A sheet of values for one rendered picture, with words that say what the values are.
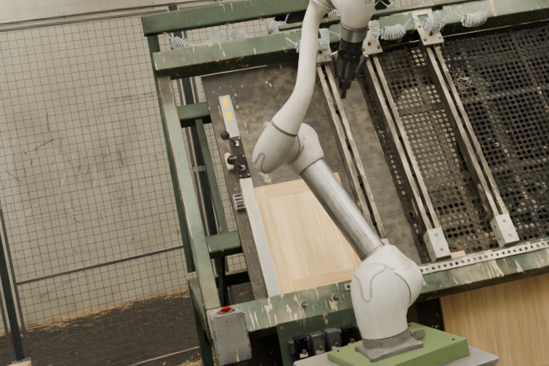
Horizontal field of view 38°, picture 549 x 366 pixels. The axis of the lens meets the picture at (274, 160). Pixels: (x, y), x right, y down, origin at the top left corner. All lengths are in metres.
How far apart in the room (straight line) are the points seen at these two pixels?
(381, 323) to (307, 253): 0.76
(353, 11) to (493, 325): 1.70
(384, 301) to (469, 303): 1.08
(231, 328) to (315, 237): 0.62
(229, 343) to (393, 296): 0.64
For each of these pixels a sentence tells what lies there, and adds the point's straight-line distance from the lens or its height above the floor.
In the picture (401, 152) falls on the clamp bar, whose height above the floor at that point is 1.34.
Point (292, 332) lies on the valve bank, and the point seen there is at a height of 0.76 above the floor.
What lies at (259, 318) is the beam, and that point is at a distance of 3.09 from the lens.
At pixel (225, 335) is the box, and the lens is 2.86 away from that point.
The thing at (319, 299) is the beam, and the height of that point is 0.86.
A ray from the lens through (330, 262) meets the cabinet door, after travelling 3.23.
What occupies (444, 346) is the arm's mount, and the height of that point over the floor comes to 0.80.
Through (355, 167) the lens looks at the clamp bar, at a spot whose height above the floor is 1.31.
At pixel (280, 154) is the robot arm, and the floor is 1.46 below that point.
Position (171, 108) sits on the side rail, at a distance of 3.50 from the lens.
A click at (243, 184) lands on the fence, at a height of 1.33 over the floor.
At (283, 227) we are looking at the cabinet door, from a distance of 3.27.
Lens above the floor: 1.59
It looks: 3 degrees down
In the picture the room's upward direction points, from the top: 10 degrees counter-clockwise
